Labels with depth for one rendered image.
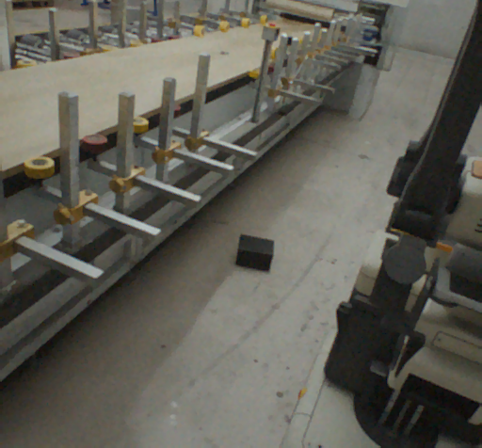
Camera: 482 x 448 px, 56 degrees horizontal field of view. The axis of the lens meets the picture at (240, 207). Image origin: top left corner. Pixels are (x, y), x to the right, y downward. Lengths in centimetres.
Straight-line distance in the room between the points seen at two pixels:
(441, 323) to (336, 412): 64
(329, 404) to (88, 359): 98
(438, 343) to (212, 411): 101
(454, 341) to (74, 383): 139
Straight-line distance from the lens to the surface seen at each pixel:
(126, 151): 150
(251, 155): 190
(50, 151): 156
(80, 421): 189
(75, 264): 114
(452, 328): 117
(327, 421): 165
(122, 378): 199
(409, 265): 70
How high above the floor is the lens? 155
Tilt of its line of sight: 29 degrees down
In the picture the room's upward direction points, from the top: 11 degrees clockwise
